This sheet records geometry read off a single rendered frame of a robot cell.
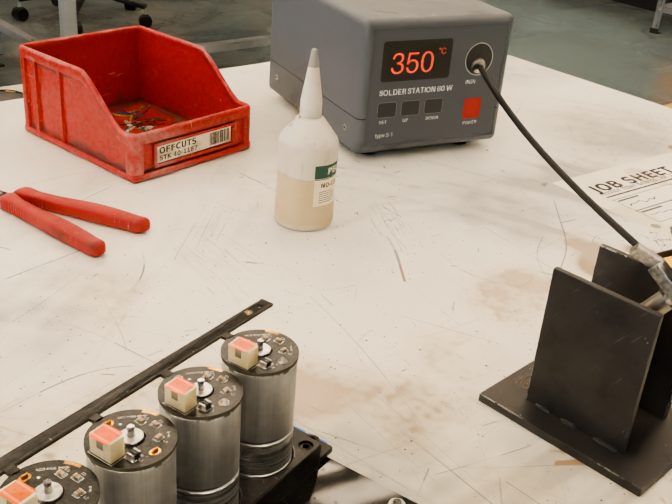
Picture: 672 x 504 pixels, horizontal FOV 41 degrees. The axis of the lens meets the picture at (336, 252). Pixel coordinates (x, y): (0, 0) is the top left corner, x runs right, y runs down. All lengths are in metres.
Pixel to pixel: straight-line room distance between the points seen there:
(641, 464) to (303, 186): 0.23
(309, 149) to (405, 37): 0.14
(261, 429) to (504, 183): 0.35
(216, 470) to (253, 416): 0.02
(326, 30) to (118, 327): 0.29
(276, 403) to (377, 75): 0.34
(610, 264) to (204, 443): 0.19
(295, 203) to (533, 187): 0.18
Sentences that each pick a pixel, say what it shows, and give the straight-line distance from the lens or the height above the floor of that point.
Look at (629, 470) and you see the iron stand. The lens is 0.37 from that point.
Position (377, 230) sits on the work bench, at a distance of 0.52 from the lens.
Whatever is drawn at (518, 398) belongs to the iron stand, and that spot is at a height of 0.75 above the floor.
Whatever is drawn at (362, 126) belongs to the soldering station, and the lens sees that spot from 0.60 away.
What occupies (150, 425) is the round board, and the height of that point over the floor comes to 0.81.
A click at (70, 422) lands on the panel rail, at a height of 0.81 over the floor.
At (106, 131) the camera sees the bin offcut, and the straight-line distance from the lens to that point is 0.57.
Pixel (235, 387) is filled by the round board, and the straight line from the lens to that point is 0.27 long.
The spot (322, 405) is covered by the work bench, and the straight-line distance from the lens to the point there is 0.37.
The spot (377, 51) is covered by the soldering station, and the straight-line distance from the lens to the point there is 0.59.
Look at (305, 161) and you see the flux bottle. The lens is 0.49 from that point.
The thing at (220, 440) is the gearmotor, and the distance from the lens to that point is 0.27.
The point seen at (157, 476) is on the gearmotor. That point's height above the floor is 0.81.
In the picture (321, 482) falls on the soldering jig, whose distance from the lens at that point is 0.32.
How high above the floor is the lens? 0.97
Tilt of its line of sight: 27 degrees down
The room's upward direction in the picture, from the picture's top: 5 degrees clockwise
